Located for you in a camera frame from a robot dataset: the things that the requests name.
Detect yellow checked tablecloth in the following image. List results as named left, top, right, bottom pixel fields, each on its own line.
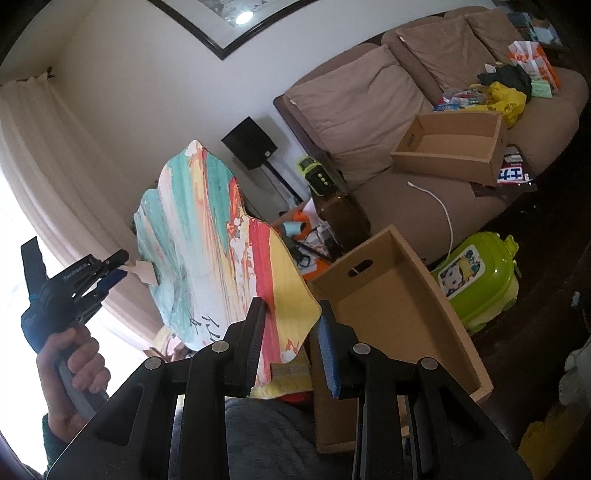
left=252, top=360, right=315, bottom=402

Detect white curtain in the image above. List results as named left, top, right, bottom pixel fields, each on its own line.
left=0, top=69, right=162, bottom=370

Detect teal orange toy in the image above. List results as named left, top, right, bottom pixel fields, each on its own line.
left=281, top=210, right=315, bottom=238

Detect yellow plastic bag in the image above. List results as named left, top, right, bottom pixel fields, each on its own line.
left=471, top=82, right=528, bottom=127

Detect black speaker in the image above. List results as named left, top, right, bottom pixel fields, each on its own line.
left=221, top=117, right=279, bottom=171

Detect dark green cloth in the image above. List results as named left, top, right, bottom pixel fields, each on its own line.
left=478, top=64, right=532, bottom=93

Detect black white printed bag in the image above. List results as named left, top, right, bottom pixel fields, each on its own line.
left=496, top=144, right=539, bottom=188

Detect person's grey trousers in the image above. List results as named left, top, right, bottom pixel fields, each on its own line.
left=171, top=394, right=356, bottom=480

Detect brown sofa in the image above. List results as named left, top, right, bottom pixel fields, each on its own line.
left=273, top=4, right=589, bottom=268

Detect colourful painted hand fan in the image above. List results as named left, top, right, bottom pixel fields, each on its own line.
left=126, top=140, right=323, bottom=398

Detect white patterned cloth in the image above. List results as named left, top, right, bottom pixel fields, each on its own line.
left=566, top=342, right=591, bottom=402

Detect person's left hand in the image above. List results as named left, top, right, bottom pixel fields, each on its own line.
left=36, top=327, right=112, bottom=439

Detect brown sofa cushion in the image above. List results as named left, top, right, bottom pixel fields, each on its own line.
left=396, top=13, right=497, bottom=100
left=284, top=44, right=432, bottom=188
left=464, top=8, right=527, bottom=63

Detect black framed wall picture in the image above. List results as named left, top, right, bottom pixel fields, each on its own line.
left=147, top=0, right=333, bottom=61

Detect black speaker stand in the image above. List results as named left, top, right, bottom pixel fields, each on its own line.
left=259, top=159, right=301, bottom=204

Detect black cables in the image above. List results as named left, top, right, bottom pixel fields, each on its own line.
left=291, top=240, right=333, bottom=271

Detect brown cardboard box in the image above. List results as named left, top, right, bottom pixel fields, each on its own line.
left=390, top=111, right=504, bottom=178
left=307, top=224, right=494, bottom=455

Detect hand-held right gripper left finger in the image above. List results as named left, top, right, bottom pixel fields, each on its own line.
left=46, top=298, right=269, bottom=480

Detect white charging cable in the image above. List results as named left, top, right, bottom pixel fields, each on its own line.
left=407, top=181, right=455, bottom=266

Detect green children's suitcase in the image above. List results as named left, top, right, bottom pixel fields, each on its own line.
left=431, top=232, right=522, bottom=333

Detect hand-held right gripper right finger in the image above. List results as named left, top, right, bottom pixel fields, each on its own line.
left=316, top=300, right=536, bottom=480

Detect dark cluttered shelf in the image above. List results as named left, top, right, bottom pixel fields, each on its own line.
left=505, top=11, right=564, bottom=47

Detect lime green black device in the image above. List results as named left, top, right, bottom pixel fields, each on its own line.
left=295, top=155, right=337, bottom=197

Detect dark wooden post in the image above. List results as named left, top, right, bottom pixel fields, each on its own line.
left=318, top=194, right=372, bottom=250

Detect pile of colourful packets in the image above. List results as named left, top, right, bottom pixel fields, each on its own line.
left=431, top=85, right=490, bottom=112

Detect yellow cloth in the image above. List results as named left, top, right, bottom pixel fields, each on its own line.
left=517, top=401, right=591, bottom=467

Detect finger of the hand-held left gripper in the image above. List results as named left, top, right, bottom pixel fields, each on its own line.
left=92, top=249, right=130, bottom=275
left=93, top=270, right=128, bottom=302

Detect person's left forearm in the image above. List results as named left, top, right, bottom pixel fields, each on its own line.
left=28, top=413, right=75, bottom=480

